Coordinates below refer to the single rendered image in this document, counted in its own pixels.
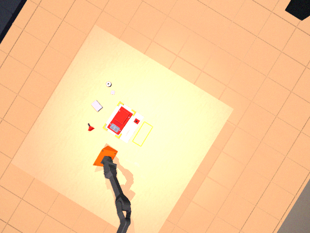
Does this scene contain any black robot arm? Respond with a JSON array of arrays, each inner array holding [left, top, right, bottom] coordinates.
[[100, 156, 131, 233]]

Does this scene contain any white rectangular block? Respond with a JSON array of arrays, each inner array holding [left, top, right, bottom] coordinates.
[[91, 100, 103, 111]]

